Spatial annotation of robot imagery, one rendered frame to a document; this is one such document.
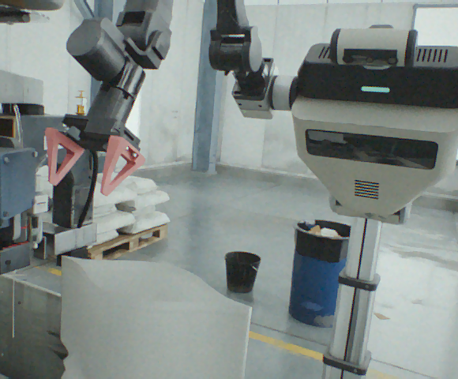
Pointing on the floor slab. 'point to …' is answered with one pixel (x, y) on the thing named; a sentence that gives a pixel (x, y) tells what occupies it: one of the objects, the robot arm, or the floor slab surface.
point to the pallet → (129, 243)
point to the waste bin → (317, 271)
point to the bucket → (241, 270)
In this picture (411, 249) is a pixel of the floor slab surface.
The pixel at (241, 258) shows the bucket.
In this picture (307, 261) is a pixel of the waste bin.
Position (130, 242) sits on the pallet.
